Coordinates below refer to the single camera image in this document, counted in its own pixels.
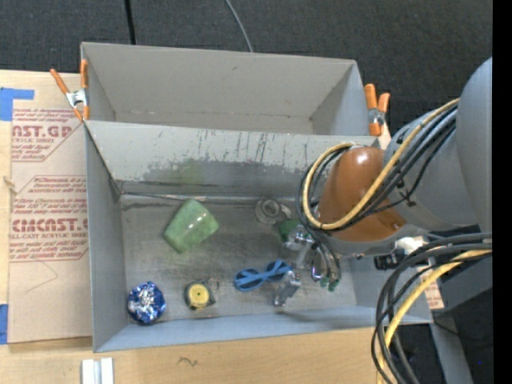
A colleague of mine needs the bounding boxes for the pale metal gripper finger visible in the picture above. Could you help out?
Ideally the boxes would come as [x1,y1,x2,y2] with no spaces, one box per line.
[274,270,302,307]
[294,244,312,272]

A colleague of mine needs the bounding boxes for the small green round thing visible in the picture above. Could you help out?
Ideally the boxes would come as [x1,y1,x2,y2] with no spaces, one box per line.
[278,218,302,242]

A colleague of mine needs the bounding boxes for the blue sunglasses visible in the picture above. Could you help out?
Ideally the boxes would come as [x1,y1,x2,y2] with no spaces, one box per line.
[233,258,294,294]

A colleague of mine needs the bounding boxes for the yellow and black tape measure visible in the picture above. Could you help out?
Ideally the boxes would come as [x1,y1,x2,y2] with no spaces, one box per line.
[183,280,218,311]

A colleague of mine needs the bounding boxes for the pale green cup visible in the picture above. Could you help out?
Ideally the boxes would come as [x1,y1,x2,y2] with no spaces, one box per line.
[162,198,220,254]

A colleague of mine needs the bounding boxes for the grey metal bin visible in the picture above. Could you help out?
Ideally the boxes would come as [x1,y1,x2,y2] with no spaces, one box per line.
[79,41,433,354]

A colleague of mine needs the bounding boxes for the blue and silver ball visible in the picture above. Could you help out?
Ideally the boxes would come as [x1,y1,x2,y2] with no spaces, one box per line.
[126,281,167,326]

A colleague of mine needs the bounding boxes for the brown cardboard board red print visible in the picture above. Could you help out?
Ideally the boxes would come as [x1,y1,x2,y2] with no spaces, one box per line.
[0,69,94,346]

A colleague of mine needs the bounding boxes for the clear glass ring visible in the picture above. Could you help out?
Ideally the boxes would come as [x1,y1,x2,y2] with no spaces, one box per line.
[254,197,293,226]

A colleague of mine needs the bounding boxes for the black cylinder on white bracket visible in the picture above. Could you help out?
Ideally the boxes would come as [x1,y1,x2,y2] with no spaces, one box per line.
[374,236,426,271]

